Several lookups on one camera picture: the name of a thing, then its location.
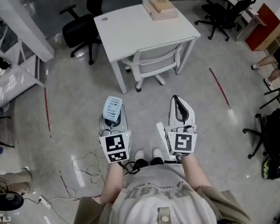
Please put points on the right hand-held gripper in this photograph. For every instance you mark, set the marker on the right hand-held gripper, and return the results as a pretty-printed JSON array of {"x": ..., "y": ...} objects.
[{"x": 183, "y": 141}]

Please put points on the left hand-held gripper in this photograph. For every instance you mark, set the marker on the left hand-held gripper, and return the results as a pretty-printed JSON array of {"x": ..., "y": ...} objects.
[{"x": 114, "y": 143}]

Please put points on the small white handheld fan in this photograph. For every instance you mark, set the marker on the small white handheld fan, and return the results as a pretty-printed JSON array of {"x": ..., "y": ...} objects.
[{"x": 112, "y": 107}]

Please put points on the person's right forearm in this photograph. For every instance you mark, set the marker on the person's right forearm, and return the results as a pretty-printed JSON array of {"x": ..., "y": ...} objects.
[{"x": 194, "y": 171}]

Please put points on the person's left forearm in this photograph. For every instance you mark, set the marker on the person's left forearm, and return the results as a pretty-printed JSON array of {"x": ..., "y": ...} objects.
[{"x": 112, "y": 182}]

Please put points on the white square table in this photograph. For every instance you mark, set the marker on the white square table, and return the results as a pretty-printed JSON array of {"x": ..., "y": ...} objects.
[{"x": 129, "y": 32}]

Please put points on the person's left white shoe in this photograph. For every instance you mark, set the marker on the person's left white shoe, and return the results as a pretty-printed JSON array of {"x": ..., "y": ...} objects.
[{"x": 139, "y": 155}]

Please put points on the person's white shoe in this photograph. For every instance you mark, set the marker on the person's white shoe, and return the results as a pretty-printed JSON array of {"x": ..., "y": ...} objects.
[
  {"x": 139, "y": 155},
  {"x": 156, "y": 153}
]

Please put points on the person's right white shoe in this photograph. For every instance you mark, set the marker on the person's right white shoe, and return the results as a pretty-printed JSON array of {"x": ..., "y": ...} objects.
[{"x": 156, "y": 153}]

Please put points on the person's black trousers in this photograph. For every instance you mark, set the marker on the person's black trousers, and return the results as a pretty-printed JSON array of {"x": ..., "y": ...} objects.
[{"x": 143, "y": 163}]

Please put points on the white mesh office chair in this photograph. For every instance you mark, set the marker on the white mesh office chair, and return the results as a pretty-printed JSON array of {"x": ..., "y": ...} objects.
[{"x": 153, "y": 63}]

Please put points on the person's white printed t-shirt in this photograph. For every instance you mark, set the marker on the person's white printed t-shirt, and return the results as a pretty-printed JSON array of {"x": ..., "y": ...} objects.
[{"x": 147, "y": 203}]

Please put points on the black office chair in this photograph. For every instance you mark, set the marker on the black office chair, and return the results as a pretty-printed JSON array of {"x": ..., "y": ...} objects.
[
  {"x": 79, "y": 32},
  {"x": 222, "y": 14},
  {"x": 274, "y": 131}
]

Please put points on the person's beige overshirt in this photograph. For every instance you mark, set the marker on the person's beige overshirt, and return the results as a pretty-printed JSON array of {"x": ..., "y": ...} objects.
[{"x": 85, "y": 220}]

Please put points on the grey harness with black buckles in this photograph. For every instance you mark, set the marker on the grey harness with black buckles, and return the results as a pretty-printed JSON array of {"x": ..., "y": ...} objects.
[{"x": 163, "y": 216}]

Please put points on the flat pink box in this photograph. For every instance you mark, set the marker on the flat pink box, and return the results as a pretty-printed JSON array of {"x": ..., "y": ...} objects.
[{"x": 165, "y": 16}]

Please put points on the white power strip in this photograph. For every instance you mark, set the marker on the white power strip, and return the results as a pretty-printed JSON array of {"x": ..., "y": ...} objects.
[{"x": 45, "y": 202}]

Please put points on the black helmet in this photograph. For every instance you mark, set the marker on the black helmet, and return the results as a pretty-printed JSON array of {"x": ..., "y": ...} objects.
[{"x": 273, "y": 169}]

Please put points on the white shelf unit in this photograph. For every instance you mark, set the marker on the white shelf unit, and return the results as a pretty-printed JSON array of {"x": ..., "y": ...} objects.
[{"x": 9, "y": 83}]

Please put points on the tan book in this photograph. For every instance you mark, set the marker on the tan book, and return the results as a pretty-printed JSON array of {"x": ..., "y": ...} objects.
[{"x": 162, "y": 4}]

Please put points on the red cabinet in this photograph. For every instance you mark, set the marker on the red cabinet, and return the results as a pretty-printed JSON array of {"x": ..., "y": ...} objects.
[{"x": 265, "y": 29}]

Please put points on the black round object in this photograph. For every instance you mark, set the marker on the black round object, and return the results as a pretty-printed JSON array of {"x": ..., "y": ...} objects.
[{"x": 9, "y": 201}]

